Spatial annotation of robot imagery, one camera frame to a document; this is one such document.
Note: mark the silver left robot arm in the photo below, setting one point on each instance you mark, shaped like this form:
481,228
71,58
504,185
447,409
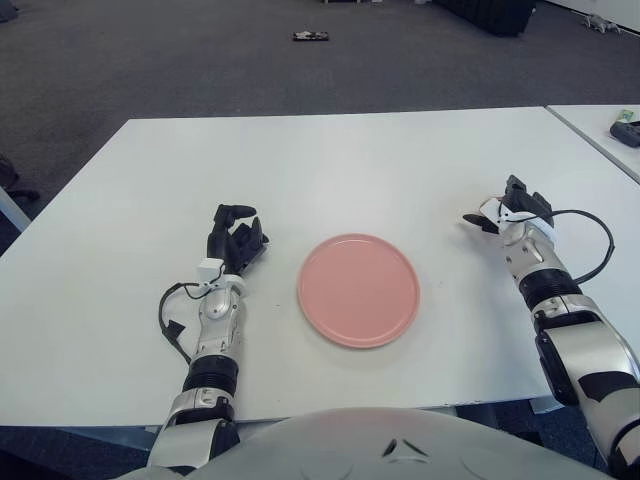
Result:
215,317

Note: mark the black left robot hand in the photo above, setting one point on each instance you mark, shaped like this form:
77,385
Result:
222,245

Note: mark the grey robot torso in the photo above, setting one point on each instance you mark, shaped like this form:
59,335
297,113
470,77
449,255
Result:
350,445

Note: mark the white table leg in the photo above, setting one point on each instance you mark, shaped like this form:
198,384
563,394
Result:
12,207

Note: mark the green packet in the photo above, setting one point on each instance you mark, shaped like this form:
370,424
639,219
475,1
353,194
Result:
627,115

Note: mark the black box furniture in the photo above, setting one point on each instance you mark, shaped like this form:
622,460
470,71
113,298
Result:
485,16

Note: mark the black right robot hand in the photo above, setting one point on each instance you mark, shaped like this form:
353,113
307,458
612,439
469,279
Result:
522,202

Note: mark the flat black floor object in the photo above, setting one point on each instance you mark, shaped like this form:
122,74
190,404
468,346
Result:
311,36

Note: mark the pink round plate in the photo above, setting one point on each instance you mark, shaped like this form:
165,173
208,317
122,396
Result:
359,291

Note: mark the dark chair base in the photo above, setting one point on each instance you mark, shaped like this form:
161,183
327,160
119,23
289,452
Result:
11,175

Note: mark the small grey floor robot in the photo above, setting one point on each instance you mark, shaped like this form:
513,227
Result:
600,23

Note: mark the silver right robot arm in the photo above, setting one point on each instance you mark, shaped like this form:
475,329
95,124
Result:
580,345

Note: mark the black handheld controller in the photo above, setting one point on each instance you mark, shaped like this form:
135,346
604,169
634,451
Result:
625,132

